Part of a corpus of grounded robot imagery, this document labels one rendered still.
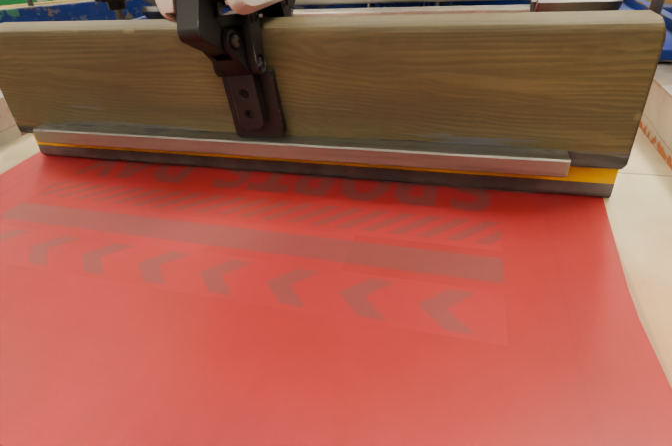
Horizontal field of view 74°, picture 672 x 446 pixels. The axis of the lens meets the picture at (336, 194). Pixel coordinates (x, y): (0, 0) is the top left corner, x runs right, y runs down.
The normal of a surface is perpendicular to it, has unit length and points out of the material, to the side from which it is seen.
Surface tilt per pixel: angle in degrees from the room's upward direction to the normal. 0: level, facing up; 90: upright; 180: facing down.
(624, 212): 0
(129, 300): 0
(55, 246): 0
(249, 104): 90
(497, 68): 90
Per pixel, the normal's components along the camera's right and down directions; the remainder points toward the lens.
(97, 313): -0.06, -0.86
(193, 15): -0.29, 0.04
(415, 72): -0.26, 0.51
